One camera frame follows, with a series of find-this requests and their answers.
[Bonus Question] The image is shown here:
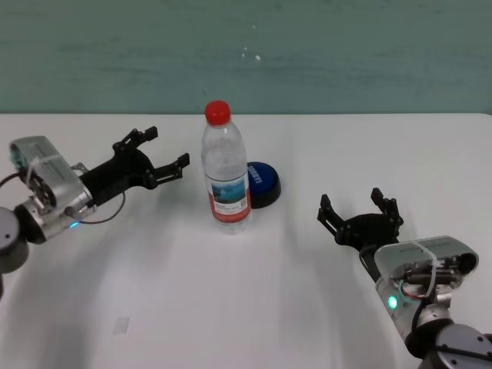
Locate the clear water bottle red cap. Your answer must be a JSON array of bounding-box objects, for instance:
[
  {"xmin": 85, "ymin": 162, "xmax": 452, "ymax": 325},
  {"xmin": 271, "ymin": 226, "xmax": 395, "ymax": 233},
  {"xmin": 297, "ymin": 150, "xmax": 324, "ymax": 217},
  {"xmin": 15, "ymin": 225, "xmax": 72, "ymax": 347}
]
[{"xmin": 200, "ymin": 100, "xmax": 253, "ymax": 236}]

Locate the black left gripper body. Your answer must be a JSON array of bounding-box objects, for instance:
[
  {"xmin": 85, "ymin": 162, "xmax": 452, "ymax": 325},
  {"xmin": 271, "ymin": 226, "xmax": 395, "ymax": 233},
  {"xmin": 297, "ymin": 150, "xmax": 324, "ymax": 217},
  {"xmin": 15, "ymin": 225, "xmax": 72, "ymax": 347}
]
[{"xmin": 81, "ymin": 149, "xmax": 155, "ymax": 207}]

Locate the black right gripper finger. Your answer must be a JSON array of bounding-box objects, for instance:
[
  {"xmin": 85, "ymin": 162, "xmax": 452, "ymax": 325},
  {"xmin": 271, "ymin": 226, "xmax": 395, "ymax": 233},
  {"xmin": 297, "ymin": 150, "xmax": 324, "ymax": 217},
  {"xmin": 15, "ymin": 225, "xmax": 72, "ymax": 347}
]
[
  {"xmin": 370, "ymin": 188, "xmax": 404, "ymax": 232},
  {"xmin": 317, "ymin": 194, "xmax": 350, "ymax": 246}
]

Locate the white zip tie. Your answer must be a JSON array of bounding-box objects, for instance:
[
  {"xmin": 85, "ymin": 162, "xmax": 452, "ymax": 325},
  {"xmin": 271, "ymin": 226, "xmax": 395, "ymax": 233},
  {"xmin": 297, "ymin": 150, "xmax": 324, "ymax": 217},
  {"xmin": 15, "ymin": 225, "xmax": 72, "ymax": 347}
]
[
  {"xmin": 411, "ymin": 241, "xmax": 441, "ymax": 299},
  {"xmin": 22, "ymin": 153, "xmax": 62, "ymax": 185}
]

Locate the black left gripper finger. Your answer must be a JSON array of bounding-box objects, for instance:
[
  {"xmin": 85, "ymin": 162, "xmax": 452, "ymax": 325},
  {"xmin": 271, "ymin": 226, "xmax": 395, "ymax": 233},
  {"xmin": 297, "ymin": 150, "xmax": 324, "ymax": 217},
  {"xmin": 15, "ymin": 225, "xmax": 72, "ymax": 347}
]
[
  {"xmin": 112, "ymin": 126, "xmax": 159, "ymax": 155},
  {"xmin": 145, "ymin": 152, "xmax": 191, "ymax": 189}
]

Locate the blue push button black base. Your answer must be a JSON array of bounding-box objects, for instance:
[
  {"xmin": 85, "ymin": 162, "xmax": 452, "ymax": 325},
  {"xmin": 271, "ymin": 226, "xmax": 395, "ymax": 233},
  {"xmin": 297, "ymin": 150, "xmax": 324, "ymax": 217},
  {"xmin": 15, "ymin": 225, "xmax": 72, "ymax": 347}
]
[{"xmin": 245, "ymin": 161, "xmax": 282, "ymax": 210}]

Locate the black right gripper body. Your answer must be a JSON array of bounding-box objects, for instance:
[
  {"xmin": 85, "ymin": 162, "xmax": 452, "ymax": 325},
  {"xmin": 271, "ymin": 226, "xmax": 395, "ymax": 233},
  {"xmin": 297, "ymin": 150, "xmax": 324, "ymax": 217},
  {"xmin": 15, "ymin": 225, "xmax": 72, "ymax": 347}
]
[{"xmin": 337, "ymin": 214, "xmax": 403, "ymax": 280}]

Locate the thin left gripper cable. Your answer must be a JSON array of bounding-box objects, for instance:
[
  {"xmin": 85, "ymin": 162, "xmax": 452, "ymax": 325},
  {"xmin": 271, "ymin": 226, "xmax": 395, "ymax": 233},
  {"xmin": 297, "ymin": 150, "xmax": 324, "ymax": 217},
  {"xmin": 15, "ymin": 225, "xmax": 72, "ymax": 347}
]
[{"xmin": 75, "ymin": 190, "xmax": 127, "ymax": 226}]

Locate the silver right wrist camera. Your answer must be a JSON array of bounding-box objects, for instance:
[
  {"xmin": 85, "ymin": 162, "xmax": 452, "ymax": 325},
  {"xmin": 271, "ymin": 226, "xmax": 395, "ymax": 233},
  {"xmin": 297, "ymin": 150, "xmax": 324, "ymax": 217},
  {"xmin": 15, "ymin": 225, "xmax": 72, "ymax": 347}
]
[{"xmin": 374, "ymin": 234, "xmax": 480, "ymax": 289}]

